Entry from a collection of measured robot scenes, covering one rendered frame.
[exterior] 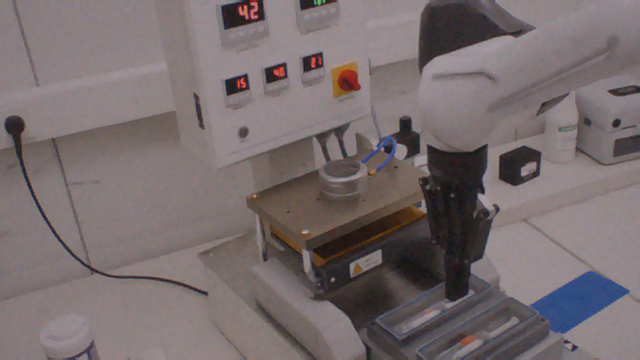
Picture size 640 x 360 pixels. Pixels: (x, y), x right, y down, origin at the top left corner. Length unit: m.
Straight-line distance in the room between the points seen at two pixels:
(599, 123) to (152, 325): 1.19
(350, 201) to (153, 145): 0.66
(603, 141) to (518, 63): 1.27
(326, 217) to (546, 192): 0.83
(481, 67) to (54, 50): 1.05
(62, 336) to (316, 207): 0.51
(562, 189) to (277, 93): 0.87
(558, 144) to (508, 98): 1.25
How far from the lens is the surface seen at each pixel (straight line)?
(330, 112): 1.23
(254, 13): 1.11
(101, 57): 1.55
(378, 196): 1.10
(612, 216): 1.79
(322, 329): 1.02
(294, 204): 1.10
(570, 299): 1.50
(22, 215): 1.67
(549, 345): 0.98
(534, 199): 1.74
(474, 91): 0.67
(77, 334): 1.31
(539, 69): 0.63
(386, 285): 1.21
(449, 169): 0.85
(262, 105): 1.15
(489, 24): 0.78
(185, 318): 1.50
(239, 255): 1.33
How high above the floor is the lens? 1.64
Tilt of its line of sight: 27 degrees down
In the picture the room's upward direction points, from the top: 6 degrees counter-clockwise
